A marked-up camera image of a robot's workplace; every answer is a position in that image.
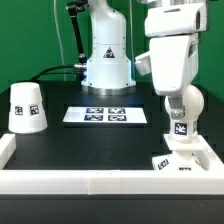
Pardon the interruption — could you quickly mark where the black cable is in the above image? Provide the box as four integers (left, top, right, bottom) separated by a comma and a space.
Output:
30, 64, 88, 83

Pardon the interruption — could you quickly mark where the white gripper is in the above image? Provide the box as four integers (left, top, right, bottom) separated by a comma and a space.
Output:
135, 1, 207, 120

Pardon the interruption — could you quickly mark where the white lamp base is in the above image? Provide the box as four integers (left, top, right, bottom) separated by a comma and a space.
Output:
152, 134, 208, 172

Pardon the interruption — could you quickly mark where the white marker sheet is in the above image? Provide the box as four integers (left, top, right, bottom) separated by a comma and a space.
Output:
63, 107, 147, 124

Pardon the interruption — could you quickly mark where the white lamp shade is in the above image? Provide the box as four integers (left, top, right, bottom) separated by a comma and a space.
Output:
8, 82, 47, 134

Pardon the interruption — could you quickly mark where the white lamp bulb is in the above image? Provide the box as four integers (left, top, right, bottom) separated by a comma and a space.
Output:
165, 85, 204, 142

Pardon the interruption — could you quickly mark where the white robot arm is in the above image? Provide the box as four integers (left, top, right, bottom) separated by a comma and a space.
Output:
83, 0, 209, 120

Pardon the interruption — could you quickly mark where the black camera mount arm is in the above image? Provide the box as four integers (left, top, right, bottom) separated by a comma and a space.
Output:
66, 0, 88, 64

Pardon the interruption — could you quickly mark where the white thin cable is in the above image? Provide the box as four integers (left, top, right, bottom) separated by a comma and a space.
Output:
53, 0, 68, 82

